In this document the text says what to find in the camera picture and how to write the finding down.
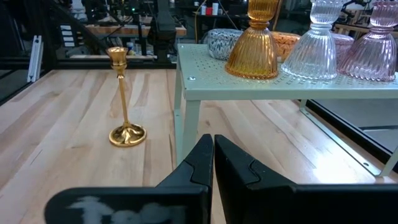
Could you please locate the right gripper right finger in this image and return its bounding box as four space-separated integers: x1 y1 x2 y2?
214 134 398 224

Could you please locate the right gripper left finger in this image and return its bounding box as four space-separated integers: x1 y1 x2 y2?
44 133 215 224

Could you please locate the pale purple round object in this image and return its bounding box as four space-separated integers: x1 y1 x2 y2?
206 28 245 62

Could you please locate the amber ribbed glass candle holder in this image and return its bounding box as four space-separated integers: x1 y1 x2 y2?
224 0 280 80

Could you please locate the clear ribbed glass candle holder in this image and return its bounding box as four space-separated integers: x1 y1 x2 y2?
280 0 345 81

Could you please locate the pink candle jar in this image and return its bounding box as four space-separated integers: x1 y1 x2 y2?
329 32 355 63

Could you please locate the mint green perforated metal shelf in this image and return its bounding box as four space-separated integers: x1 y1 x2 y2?
173 42 398 178

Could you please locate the short brass candlestick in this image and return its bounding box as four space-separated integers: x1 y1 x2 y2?
106 46 147 148

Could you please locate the wooden workbench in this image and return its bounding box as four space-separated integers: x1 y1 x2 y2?
85 24 187 37

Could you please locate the silver aluminium extrusion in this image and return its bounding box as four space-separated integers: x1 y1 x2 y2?
27 34 44 83

